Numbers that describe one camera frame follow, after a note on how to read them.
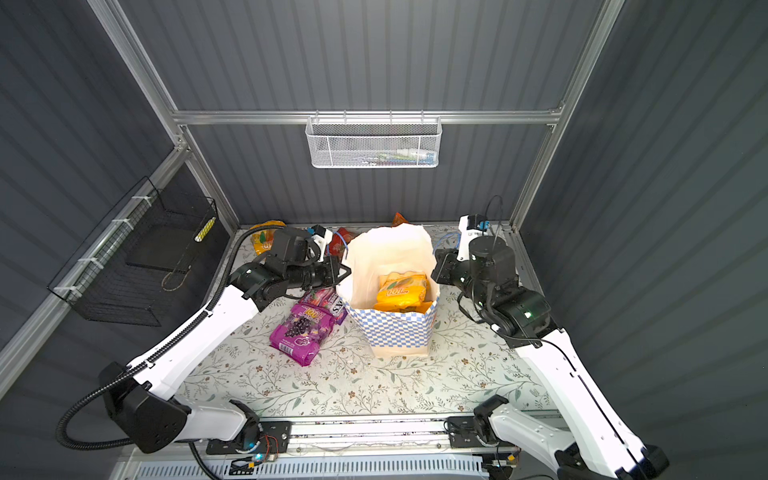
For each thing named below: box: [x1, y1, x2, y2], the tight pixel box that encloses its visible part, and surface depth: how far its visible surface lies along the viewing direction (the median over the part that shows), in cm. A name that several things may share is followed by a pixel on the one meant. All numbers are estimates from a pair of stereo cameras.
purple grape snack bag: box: [270, 303, 335, 367], surface depth 87 cm
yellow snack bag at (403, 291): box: [374, 271, 433, 313], surface depth 82 cm
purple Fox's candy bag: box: [300, 287, 348, 325], surface depth 98 cm
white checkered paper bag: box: [336, 224, 440, 358], surface depth 75 cm
